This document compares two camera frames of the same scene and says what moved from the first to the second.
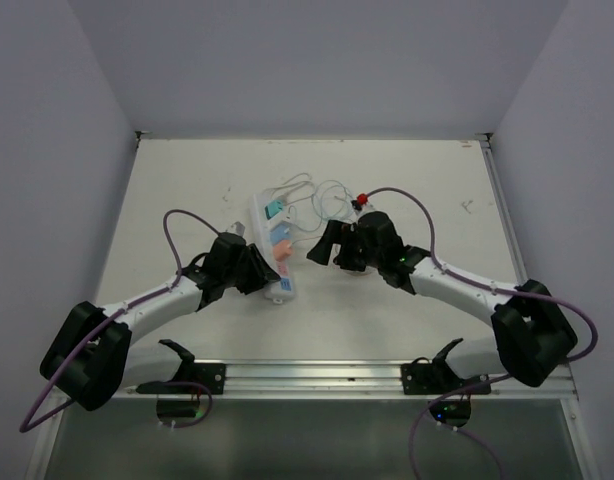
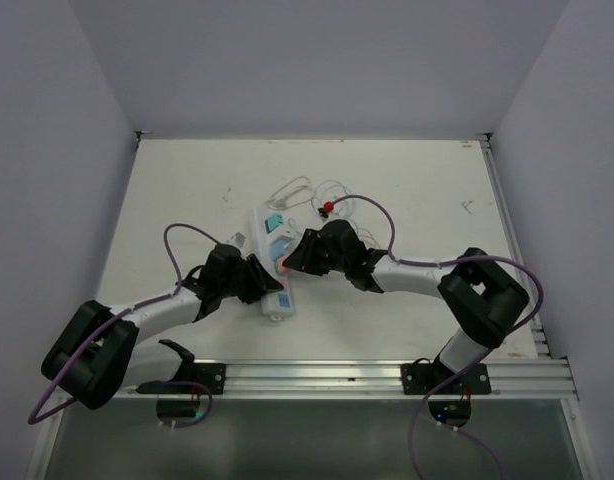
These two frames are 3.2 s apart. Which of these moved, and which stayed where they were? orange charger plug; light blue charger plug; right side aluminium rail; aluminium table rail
Moved: light blue charger plug; orange charger plug
Stayed: right side aluminium rail; aluminium table rail
